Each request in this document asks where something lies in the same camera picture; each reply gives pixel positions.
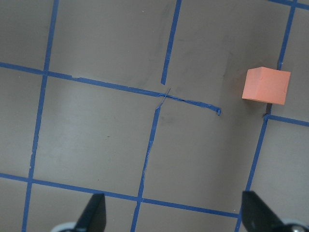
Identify orange foam cube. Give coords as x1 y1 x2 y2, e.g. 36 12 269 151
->
242 67 291 105

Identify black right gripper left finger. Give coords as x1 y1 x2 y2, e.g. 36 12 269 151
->
73 193 106 232

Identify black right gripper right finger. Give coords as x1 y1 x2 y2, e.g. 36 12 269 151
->
241 191 285 232

